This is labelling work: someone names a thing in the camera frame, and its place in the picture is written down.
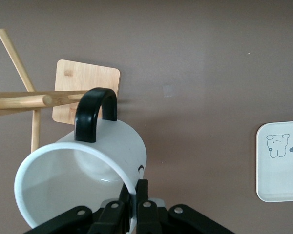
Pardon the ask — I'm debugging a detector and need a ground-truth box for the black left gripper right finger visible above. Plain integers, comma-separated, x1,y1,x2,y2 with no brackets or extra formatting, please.
135,178,236,234

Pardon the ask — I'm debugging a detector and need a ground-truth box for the wooden cup rack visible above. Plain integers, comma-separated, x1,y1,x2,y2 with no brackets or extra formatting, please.
0,28,122,153

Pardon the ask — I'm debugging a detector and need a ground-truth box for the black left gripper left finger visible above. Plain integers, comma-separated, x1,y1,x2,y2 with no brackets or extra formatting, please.
23,185,132,234

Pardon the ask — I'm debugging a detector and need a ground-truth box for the white mug with black handle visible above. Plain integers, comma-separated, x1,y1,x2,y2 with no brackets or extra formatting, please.
14,87,147,230

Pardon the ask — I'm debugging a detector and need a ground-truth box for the white tray with bear print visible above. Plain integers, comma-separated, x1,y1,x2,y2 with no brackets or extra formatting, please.
255,120,293,203

